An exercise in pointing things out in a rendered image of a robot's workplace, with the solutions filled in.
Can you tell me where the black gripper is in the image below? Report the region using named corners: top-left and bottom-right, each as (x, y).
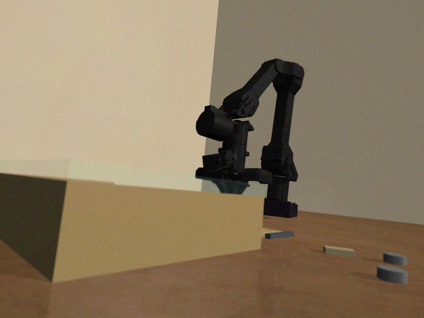
top-left (195, 143), bottom-right (273, 184)

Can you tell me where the dark grey short cylinder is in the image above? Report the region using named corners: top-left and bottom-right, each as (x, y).
top-left (383, 252), bottom-right (407, 266)
top-left (377, 266), bottom-right (407, 284)

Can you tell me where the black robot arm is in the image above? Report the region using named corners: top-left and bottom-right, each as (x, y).
top-left (195, 58), bottom-right (304, 203)

